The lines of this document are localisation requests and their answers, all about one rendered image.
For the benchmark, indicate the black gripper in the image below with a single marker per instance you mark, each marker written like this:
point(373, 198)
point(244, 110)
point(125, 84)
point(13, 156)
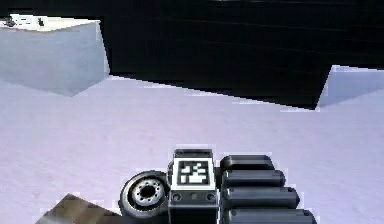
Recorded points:
point(145, 194)

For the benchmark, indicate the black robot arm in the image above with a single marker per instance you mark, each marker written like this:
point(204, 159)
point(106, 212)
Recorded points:
point(240, 193)

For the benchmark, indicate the brown wooden furniture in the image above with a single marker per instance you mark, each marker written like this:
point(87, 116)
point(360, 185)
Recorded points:
point(76, 211)

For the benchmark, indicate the white block cabinet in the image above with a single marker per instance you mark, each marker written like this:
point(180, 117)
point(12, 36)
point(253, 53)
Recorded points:
point(50, 56)

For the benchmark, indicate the small dark object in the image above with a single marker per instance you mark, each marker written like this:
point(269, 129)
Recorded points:
point(10, 22)
point(40, 22)

